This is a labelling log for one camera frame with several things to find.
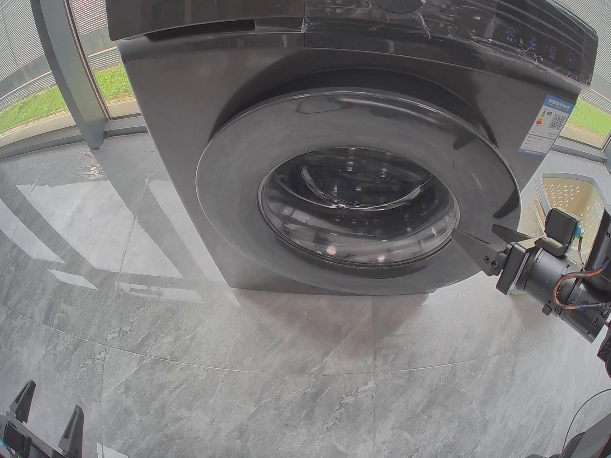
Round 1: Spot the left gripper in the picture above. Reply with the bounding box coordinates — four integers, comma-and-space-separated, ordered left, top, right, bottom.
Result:
0, 379, 86, 458

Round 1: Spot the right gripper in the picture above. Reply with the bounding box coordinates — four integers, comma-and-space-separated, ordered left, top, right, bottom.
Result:
453, 224, 586, 307

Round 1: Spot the washing machine door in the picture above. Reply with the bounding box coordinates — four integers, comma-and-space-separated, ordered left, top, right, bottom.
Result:
195, 89, 522, 274

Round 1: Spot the cream laundry basket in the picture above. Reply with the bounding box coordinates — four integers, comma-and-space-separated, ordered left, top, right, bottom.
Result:
508, 172, 610, 297

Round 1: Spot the grey washing machine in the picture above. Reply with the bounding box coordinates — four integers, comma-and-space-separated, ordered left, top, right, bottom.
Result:
104, 0, 599, 297

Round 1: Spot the black cable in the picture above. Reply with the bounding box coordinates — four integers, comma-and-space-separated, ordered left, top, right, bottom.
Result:
563, 388, 611, 458

